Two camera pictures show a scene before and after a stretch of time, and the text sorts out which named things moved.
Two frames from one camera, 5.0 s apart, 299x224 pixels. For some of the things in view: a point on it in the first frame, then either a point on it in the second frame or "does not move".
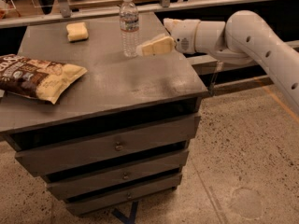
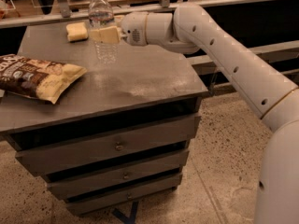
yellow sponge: (78, 32) does not move
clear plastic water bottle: (129, 25) -> (101, 16)
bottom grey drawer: (81, 206) does not move
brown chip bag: (37, 78) does not move
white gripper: (184, 35) -> (134, 28)
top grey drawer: (61, 156) does not move
